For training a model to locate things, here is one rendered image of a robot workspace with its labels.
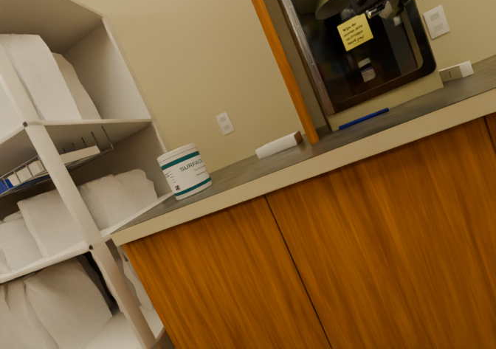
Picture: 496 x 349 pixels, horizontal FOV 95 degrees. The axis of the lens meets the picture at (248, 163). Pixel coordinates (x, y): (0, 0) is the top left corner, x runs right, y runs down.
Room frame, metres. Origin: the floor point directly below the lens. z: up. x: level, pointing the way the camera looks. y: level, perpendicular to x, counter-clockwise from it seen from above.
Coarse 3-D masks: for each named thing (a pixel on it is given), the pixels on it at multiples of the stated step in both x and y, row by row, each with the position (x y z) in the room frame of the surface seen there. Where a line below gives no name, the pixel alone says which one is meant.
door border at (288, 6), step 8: (288, 0) 0.72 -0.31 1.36; (288, 8) 0.72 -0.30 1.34; (296, 16) 0.72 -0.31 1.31; (296, 24) 0.72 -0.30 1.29; (304, 40) 0.72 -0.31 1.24; (304, 48) 0.72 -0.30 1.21; (304, 56) 0.72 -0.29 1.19; (312, 56) 0.72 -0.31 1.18; (312, 64) 0.72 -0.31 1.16; (312, 72) 0.72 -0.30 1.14; (320, 80) 0.72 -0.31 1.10; (320, 88) 0.72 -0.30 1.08; (328, 104) 0.72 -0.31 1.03; (328, 112) 0.72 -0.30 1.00
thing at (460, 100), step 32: (480, 64) 0.79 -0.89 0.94; (448, 96) 0.48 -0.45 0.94; (480, 96) 0.39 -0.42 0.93; (320, 128) 1.03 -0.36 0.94; (352, 128) 0.62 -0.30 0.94; (384, 128) 0.44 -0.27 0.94; (416, 128) 0.42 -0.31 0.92; (256, 160) 0.88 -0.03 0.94; (288, 160) 0.56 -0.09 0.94; (320, 160) 0.47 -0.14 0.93; (352, 160) 0.45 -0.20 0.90; (224, 192) 0.53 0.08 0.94; (256, 192) 0.51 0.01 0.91; (128, 224) 0.67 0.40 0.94; (160, 224) 0.59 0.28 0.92
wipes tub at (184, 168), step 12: (192, 144) 0.73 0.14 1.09; (168, 156) 0.69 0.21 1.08; (180, 156) 0.69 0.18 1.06; (192, 156) 0.71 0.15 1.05; (168, 168) 0.70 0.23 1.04; (180, 168) 0.69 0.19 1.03; (192, 168) 0.70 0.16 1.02; (204, 168) 0.74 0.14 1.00; (168, 180) 0.71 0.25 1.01; (180, 180) 0.69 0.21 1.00; (192, 180) 0.69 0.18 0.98; (204, 180) 0.72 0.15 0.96; (180, 192) 0.70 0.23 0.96; (192, 192) 0.69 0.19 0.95
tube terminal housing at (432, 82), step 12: (288, 24) 0.80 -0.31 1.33; (312, 84) 0.78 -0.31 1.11; (408, 84) 0.67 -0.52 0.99; (420, 84) 0.66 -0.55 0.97; (432, 84) 0.65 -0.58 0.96; (384, 96) 0.69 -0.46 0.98; (396, 96) 0.68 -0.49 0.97; (408, 96) 0.67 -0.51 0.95; (420, 96) 0.66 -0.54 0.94; (348, 108) 0.71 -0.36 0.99; (360, 108) 0.71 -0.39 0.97; (372, 108) 0.70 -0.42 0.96; (336, 120) 0.73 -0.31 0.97; (348, 120) 0.72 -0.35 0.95
